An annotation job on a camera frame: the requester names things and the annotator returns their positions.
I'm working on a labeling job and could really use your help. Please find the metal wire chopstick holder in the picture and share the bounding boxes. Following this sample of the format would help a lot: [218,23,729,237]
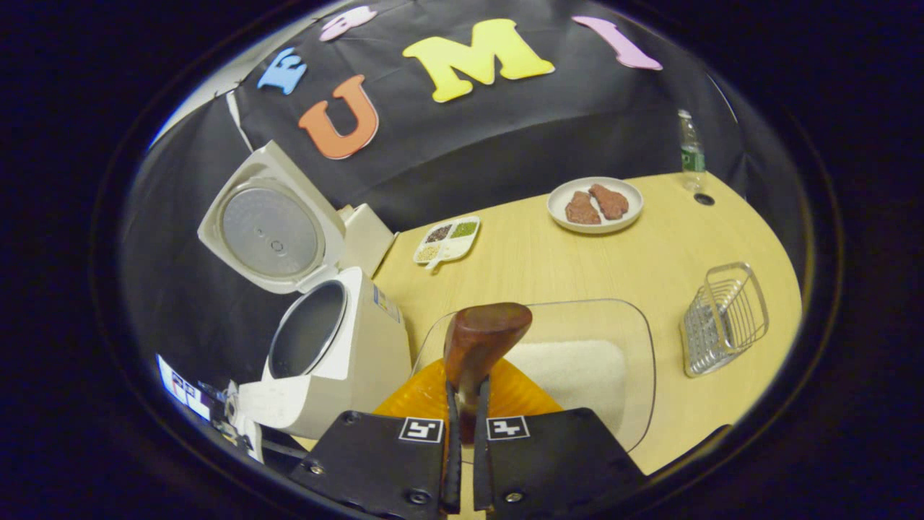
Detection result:
[679,261,771,379]

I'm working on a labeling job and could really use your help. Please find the brown meat piece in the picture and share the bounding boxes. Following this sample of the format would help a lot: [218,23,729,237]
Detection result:
[588,183,630,222]
[564,190,603,226]

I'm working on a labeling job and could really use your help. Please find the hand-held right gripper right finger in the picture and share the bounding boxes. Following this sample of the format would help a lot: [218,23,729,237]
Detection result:
[472,358,648,517]

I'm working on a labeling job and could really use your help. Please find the wooden spoon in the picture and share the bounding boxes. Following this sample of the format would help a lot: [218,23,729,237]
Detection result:
[443,302,534,446]

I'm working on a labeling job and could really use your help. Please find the clear bottle green label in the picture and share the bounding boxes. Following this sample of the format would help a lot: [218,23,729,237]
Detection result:
[676,108,707,193]

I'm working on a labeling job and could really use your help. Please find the white round plate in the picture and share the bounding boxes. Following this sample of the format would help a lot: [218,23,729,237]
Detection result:
[546,176,645,235]

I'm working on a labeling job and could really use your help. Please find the white divided seasoning dish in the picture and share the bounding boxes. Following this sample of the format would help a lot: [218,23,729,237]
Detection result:
[412,214,482,272]

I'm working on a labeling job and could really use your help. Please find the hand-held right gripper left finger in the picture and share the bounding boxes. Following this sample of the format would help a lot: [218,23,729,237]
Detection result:
[289,359,463,518]

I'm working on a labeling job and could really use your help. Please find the computer monitor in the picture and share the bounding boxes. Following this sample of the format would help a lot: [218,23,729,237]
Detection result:
[156,353,219,424]

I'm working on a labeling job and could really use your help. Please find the white rice cooker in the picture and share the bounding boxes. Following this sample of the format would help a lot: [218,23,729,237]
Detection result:
[197,140,413,441]

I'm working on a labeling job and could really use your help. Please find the white toaster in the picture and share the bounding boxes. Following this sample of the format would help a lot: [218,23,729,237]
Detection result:
[338,203,397,280]

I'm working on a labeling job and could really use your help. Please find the clear glass tray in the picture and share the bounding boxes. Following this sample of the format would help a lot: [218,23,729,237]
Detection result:
[410,298,658,464]

